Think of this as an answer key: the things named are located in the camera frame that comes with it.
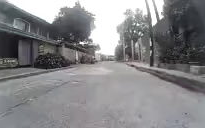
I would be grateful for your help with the dark utility pole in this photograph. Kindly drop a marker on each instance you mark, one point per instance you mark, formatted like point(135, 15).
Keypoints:
point(151, 40)

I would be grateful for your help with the grey concrete pavement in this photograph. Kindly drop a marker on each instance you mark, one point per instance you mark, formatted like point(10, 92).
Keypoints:
point(186, 77)
point(10, 72)

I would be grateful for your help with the large dark tree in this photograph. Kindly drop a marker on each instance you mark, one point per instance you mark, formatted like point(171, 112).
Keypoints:
point(73, 25)

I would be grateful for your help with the dense dark bushes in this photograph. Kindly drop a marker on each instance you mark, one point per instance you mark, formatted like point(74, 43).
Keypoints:
point(186, 40)

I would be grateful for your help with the low stone planter wall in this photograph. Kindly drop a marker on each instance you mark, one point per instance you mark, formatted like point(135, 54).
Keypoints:
point(186, 67)

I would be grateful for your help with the pale garden wall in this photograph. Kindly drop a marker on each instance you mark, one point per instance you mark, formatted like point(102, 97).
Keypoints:
point(70, 53)

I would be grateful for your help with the grey two-storey building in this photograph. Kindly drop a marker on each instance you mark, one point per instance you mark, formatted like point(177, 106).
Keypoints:
point(13, 36)

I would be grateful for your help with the dark leafy bush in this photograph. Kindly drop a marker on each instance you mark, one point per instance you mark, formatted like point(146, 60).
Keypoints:
point(50, 61)

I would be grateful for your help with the row of trees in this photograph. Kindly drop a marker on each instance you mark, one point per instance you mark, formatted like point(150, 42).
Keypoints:
point(131, 33)

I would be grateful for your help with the grey asphalt road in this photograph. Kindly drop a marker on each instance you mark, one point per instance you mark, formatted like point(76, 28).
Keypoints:
point(103, 96)

